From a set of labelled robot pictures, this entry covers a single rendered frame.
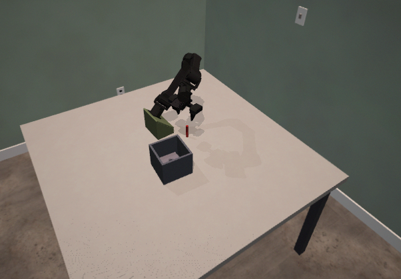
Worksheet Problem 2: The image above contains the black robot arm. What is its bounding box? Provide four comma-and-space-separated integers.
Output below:
148, 53, 202, 119

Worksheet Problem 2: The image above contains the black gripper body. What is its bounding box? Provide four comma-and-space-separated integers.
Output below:
169, 92, 202, 115

